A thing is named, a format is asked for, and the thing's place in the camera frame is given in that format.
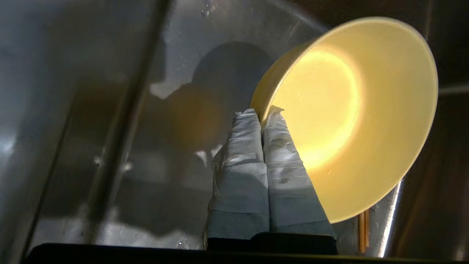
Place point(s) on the yellow plastic bowl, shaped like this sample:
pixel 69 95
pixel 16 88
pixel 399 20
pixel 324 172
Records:
pixel 366 110

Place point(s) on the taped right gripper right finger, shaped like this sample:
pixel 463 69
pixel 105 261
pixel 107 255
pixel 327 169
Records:
pixel 289 198

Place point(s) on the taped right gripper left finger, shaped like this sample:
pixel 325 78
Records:
pixel 240 183

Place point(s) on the stainless steel sink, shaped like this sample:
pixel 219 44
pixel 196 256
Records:
pixel 91 128

